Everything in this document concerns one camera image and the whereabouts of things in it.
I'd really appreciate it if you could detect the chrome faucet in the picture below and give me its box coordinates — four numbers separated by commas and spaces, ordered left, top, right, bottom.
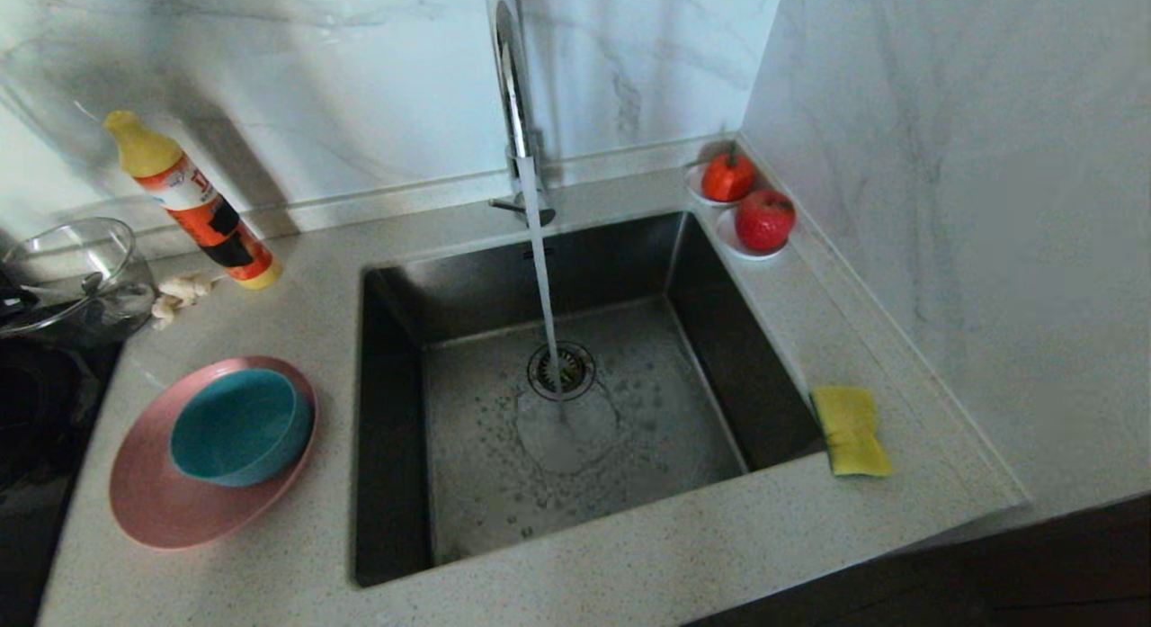
484, 0, 558, 230

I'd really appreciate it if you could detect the yellow green sponge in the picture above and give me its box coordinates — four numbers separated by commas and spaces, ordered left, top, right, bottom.
808, 385, 896, 478

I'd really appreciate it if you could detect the yellow orange white detergent bottle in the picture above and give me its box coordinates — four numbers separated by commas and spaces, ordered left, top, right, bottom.
103, 111, 283, 291

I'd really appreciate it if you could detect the stainless steel sink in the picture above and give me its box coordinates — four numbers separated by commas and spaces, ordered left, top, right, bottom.
351, 210, 829, 588

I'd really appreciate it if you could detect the running water stream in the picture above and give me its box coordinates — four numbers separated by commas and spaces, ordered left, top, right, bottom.
518, 157, 570, 424

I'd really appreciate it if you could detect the round metal drain strainer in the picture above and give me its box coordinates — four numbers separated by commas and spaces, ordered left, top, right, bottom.
527, 342, 596, 403

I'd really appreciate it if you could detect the red apple on dish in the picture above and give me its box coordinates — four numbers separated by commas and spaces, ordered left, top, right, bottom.
716, 208, 794, 263

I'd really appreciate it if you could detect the teal bowl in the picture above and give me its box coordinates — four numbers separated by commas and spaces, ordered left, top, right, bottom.
169, 368, 314, 488

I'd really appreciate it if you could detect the garlic bulb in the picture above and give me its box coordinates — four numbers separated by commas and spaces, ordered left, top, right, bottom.
151, 274, 217, 329

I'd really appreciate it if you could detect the pink plate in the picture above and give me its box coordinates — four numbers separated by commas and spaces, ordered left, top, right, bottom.
109, 355, 319, 551

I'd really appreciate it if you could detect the clear glass bowl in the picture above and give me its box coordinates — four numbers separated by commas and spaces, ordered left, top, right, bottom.
0, 217, 158, 345

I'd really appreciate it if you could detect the metal utensil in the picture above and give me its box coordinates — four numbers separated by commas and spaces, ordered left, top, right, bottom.
27, 272, 107, 309

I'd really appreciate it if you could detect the black cooktop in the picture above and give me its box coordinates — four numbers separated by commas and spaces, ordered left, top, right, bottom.
0, 339, 122, 627

